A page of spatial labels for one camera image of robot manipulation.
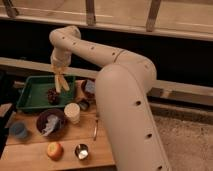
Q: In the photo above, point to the white cylindrical cup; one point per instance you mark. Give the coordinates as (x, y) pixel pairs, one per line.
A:
(72, 111)

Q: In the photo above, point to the silver fork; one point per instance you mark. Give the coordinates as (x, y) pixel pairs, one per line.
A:
(95, 128)

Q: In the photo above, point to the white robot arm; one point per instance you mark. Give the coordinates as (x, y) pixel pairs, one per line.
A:
(121, 89)

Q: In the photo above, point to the small dark metal cup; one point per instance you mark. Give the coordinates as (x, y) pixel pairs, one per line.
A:
(84, 104)

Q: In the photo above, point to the peeled yellow banana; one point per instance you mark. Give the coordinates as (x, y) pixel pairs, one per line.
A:
(60, 81)

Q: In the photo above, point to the blue sponge block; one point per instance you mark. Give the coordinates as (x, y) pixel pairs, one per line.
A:
(90, 86)

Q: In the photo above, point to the shiny metal cup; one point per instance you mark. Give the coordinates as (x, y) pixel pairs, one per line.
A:
(81, 151)

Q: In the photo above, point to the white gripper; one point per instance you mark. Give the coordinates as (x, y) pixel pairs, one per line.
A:
(60, 60)

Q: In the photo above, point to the red yellow apple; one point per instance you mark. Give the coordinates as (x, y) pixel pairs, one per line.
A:
(54, 150)

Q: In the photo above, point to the crumpled white paper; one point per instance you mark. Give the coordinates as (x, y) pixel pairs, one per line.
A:
(51, 124)

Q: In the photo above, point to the dark purple bowl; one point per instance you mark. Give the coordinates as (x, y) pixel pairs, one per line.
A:
(42, 119)

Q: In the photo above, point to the dark grape bunch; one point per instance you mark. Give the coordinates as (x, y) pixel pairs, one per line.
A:
(53, 96)

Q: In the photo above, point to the blue plastic cup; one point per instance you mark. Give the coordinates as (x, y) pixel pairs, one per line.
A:
(18, 130)

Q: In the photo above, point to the green plastic tray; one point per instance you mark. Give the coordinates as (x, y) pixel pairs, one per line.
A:
(34, 96)

